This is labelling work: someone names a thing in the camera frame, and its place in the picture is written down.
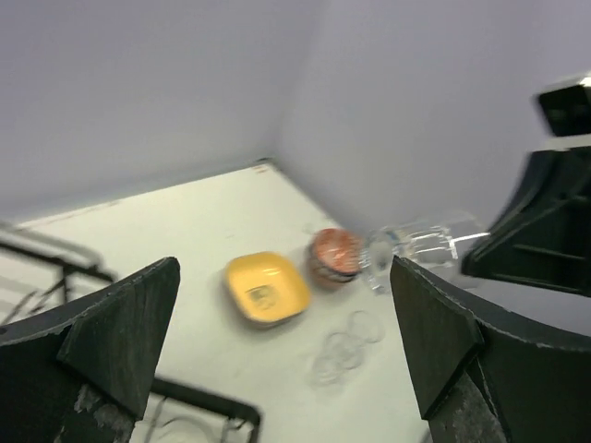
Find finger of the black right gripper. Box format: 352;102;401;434
461;150;590;295

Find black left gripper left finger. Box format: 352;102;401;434
1;257;180;442

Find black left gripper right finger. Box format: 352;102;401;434
391;257;590;442

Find clear glass cup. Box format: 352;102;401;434
346;310;385;344
308;331;365;389
359;210;488;295

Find blue patterned bowl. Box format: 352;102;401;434
307;228;362;291

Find yellow square plate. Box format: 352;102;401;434
223;251;311;328

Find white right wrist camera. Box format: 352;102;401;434
533;70;590;151

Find black wire dish rack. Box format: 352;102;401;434
1;223;263;442

